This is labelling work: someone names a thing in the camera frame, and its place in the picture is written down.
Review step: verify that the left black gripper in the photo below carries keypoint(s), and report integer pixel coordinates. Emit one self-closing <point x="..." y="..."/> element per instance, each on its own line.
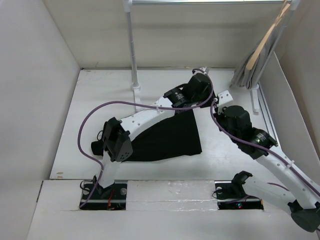
<point x="209" y="91"/>

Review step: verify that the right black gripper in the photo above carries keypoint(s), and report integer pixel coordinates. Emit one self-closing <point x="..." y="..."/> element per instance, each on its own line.
<point x="219" y="116"/>

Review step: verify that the black trousers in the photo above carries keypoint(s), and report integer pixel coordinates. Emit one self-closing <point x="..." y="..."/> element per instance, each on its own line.
<point x="170" y="137"/>

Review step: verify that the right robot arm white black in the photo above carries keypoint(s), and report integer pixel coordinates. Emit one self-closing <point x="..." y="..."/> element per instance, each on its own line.
<point x="300" y="196"/>

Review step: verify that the wooden hanger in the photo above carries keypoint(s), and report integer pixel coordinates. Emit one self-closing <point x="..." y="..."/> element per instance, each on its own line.
<point x="251" y="62"/>

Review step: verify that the grey hanging garment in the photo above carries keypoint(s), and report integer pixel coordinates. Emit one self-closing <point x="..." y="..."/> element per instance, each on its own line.
<point x="247" y="72"/>

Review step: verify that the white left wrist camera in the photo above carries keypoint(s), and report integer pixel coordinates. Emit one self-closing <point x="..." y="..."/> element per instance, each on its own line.
<point x="200" y="70"/>

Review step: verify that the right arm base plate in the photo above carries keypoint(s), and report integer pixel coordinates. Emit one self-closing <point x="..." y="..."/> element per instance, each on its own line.
<point x="228" y="199"/>

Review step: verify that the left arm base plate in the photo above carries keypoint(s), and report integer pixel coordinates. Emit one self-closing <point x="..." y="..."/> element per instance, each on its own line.
<point x="112" y="198"/>

